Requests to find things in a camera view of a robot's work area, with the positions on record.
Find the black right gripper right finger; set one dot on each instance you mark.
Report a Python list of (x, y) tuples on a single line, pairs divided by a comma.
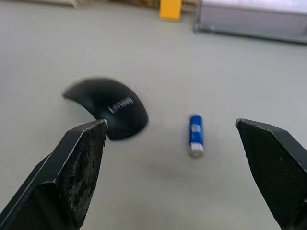
[(275, 172)]

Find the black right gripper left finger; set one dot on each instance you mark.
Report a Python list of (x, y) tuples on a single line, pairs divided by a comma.
[(60, 179)]

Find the blue AA battery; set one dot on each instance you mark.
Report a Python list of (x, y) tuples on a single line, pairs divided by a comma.
[(196, 134)]

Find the black mouse cover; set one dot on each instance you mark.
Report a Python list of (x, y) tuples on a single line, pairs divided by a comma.
[(112, 105)]

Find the yellow block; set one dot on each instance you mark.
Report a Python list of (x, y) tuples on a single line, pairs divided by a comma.
[(170, 9)]

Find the grey metal frame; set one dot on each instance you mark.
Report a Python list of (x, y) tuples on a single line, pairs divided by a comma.
[(249, 19)]

